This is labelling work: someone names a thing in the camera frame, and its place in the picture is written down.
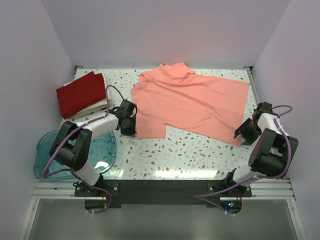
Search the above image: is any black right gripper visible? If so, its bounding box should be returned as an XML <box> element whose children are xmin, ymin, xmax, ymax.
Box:
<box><xmin>234</xmin><ymin>118</ymin><xmax>262</xmax><ymax>146</ymax></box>

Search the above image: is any salmon pink t-shirt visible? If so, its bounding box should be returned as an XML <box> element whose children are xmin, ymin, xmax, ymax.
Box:
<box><xmin>131</xmin><ymin>62</ymin><xmax>249</xmax><ymax>147</ymax></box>

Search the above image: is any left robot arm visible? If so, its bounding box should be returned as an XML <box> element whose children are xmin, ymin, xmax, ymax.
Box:
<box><xmin>41</xmin><ymin>99</ymin><xmax>138</xmax><ymax>196</ymax></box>

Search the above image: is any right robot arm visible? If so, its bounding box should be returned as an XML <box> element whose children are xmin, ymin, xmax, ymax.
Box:
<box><xmin>220</xmin><ymin>102</ymin><xmax>299</xmax><ymax>197</ymax></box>

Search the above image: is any folded cream t-shirt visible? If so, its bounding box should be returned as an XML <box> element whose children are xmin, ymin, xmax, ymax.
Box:
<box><xmin>62</xmin><ymin>72</ymin><xmax>115</xmax><ymax>120</ymax></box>

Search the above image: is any blue transparent plastic bin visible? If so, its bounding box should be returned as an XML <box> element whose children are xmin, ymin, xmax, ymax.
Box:
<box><xmin>33</xmin><ymin>130</ymin><xmax>117</xmax><ymax>182</ymax></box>

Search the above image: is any folded red t-shirt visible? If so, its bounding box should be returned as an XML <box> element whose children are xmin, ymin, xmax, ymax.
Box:
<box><xmin>55</xmin><ymin>71</ymin><xmax>109</xmax><ymax>118</ymax></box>

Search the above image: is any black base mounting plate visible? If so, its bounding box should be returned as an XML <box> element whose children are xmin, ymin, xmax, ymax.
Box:
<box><xmin>74</xmin><ymin>178</ymin><xmax>253</xmax><ymax>210</ymax></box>

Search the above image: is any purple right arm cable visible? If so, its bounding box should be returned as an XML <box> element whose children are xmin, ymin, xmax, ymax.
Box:
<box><xmin>193</xmin><ymin>104</ymin><xmax>294</xmax><ymax>209</ymax></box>

